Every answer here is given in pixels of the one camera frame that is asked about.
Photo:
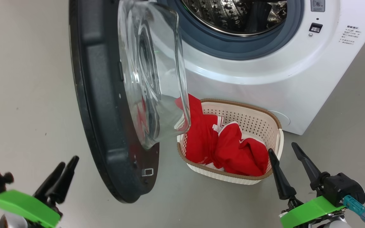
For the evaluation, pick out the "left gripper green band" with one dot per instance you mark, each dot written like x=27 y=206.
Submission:
x=21 y=205

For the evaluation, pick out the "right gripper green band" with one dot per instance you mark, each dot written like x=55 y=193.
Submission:
x=306 y=212

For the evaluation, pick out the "red and white garment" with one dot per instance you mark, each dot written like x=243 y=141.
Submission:
x=233 y=152

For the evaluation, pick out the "black round glass washer door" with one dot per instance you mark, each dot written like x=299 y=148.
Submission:
x=100 y=110

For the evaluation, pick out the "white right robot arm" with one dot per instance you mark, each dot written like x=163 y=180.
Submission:
x=337 y=225

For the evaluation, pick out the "cream basket with brown rim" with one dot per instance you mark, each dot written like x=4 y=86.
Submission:
x=252 y=120

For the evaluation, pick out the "silver door latch hook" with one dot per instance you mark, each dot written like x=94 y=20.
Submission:
x=147 y=172

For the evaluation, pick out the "white front-load washing machine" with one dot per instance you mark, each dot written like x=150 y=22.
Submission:
x=296 y=79

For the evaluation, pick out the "black door lock slot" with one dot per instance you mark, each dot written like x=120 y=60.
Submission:
x=315 y=28

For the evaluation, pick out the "stainless steel washer drum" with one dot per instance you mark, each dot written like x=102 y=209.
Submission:
x=233 y=19

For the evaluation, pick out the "round white filter cover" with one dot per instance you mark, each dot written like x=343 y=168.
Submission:
x=284 y=118

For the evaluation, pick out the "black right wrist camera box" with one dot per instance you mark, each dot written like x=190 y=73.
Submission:
x=344 y=186

